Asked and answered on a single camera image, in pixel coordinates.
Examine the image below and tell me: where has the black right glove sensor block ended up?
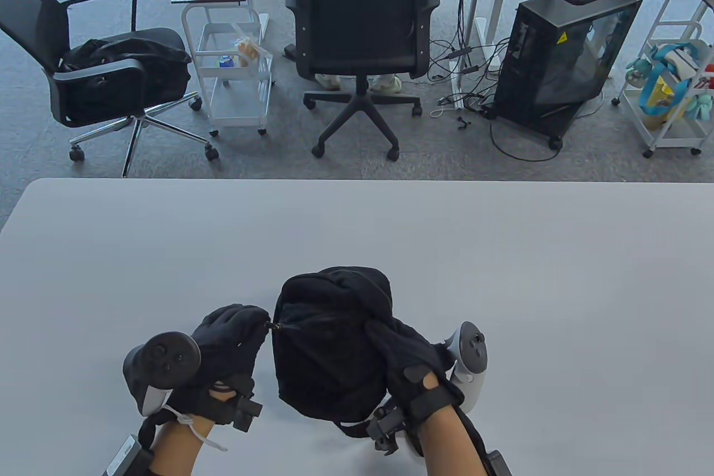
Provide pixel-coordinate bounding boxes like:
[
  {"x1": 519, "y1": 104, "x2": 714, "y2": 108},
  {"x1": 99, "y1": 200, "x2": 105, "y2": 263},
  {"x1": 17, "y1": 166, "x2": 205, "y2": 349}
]
[{"x1": 366, "y1": 406, "x2": 414, "y2": 457}]

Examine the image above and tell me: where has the orange snack packet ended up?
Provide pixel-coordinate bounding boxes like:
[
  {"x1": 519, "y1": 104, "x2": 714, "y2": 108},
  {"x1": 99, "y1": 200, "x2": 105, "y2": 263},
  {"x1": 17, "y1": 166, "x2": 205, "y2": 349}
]
[{"x1": 234, "y1": 38, "x2": 262, "y2": 67}]

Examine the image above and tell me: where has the person's right hand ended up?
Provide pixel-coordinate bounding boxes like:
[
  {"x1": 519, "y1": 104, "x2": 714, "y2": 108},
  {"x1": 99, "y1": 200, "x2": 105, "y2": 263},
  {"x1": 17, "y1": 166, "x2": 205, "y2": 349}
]
[{"x1": 365, "y1": 317, "x2": 465, "y2": 425}]

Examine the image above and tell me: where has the yellow bag with teal strap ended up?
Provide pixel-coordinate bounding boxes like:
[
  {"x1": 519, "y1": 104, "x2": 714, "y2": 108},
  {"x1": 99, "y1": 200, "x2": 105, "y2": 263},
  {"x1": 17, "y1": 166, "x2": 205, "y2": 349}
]
[{"x1": 639, "y1": 44, "x2": 699, "y2": 131}]

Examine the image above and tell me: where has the black bag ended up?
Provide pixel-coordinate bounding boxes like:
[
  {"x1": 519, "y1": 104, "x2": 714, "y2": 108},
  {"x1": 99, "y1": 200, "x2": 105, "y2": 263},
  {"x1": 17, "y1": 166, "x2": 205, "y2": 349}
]
[{"x1": 59, "y1": 28, "x2": 193, "y2": 111}]

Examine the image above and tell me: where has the person's right forearm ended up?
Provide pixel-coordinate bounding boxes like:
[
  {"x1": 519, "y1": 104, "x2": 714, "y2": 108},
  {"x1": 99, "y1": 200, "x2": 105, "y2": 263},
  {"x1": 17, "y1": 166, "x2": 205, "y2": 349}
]
[{"x1": 417, "y1": 406, "x2": 491, "y2": 476}]

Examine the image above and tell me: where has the black floor cable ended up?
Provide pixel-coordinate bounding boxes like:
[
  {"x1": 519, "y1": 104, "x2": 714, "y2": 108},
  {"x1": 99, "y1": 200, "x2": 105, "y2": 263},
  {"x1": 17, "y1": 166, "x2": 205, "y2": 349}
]
[{"x1": 489, "y1": 119, "x2": 559, "y2": 163}]

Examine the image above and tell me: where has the black glove sensor block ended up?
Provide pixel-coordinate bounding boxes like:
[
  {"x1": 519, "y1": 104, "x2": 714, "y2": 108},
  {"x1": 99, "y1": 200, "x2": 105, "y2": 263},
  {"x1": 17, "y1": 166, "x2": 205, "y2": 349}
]
[
  {"x1": 231, "y1": 391, "x2": 264, "y2": 433},
  {"x1": 366, "y1": 406, "x2": 414, "y2": 457}
]

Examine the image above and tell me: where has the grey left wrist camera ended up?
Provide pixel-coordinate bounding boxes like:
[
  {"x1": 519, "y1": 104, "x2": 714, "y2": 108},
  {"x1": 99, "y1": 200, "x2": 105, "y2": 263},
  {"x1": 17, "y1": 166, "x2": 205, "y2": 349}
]
[{"x1": 103, "y1": 434, "x2": 155, "y2": 476}]

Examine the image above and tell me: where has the white trolley with toys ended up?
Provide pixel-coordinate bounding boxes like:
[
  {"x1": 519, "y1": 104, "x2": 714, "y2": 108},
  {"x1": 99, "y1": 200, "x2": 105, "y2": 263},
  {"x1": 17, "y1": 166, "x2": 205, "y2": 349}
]
[{"x1": 612, "y1": 0, "x2": 714, "y2": 158}]

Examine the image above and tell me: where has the black cable bundle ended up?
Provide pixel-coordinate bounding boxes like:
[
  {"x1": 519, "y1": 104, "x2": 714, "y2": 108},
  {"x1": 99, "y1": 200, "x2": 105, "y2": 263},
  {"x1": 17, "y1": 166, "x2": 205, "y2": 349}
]
[{"x1": 427, "y1": 0, "x2": 503, "y2": 131}]

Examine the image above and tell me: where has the person's left forearm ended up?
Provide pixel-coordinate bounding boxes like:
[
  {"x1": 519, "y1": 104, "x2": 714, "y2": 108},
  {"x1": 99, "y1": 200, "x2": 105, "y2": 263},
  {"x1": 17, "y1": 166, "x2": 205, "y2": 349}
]
[{"x1": 149, "y1": 415, "x2": 216, "y2": 476}]

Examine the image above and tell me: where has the black left glove sensor block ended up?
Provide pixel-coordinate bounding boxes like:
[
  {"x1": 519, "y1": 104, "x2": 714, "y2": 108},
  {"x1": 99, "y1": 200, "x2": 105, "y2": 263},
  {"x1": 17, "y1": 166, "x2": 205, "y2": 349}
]
[{"x1": 231, "y1": 391, "x2": 264, "y2": 433}]

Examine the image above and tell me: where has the person's left hand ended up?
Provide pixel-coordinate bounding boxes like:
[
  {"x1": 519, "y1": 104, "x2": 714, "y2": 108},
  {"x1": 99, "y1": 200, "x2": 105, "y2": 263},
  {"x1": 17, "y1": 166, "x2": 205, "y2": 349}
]
[{"x1": 166, "y1": 304, "x2": 272, "y2": 426}]

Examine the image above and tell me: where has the black computer tower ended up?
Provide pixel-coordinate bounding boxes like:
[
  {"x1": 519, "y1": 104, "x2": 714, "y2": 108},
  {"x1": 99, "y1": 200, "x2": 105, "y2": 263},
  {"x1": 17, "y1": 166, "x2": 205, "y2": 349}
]
[{"x1": 493, "y1": 0, "x2": 643, "y2": 151}]

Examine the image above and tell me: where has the teal plush toy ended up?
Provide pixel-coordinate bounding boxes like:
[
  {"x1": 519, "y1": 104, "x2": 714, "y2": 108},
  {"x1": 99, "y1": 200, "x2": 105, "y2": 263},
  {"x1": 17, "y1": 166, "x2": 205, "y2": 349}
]
[
  {"x1": 626, "y1": 56, "x2": 653, "y2": 89},
  {"x1": 685, "y1": 94, "x2": 714, "y2": 122}
]

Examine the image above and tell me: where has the black backpack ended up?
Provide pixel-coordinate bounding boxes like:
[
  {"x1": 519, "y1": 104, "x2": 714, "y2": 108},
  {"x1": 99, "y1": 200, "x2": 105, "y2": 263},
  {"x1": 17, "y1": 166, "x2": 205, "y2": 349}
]
[{"x1": 271, "y1": 267, "x2": 426, "y2": 439}]

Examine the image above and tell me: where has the white cord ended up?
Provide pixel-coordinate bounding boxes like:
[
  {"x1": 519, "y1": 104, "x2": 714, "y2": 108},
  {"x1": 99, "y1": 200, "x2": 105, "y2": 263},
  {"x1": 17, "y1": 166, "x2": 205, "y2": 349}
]
[{"x1": 166, "y1": 406, "x2": 228, "y2": 452}]

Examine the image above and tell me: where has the black office chair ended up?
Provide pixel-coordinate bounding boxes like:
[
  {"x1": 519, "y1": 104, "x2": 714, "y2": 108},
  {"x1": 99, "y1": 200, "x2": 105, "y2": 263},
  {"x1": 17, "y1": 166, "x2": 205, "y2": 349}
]
[{"x1": 284, "y1": 0, "x2": 441, "y2": 160}]

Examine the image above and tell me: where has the black chair with chrome base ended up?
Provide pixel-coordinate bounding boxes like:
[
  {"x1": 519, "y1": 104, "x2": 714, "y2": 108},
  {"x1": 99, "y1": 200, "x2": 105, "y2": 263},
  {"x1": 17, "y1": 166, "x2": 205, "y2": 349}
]
[{"x1": 0, "y1": 0, "x2": 219, "y2": 178}]

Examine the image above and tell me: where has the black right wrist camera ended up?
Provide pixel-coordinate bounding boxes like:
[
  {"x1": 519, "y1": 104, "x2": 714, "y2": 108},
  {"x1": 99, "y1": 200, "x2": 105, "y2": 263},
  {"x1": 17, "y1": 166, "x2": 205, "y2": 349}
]
[{"x1": 483, "y1": 449, "x2": 514, "y2": 476}]

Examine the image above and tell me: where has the black white left hand controller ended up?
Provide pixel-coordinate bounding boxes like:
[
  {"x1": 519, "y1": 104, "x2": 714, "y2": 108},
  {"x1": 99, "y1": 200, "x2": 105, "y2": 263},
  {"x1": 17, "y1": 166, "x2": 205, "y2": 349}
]
[{"x1": 123, "y1": 332, "x2": 201, "y2": 418}]

